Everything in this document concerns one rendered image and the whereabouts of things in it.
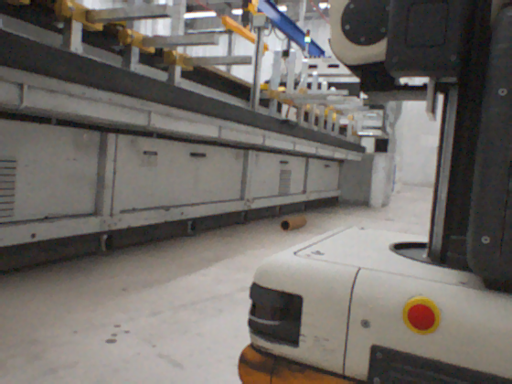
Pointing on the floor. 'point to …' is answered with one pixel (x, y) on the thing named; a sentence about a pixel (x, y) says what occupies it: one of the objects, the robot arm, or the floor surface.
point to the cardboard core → (293, 222)
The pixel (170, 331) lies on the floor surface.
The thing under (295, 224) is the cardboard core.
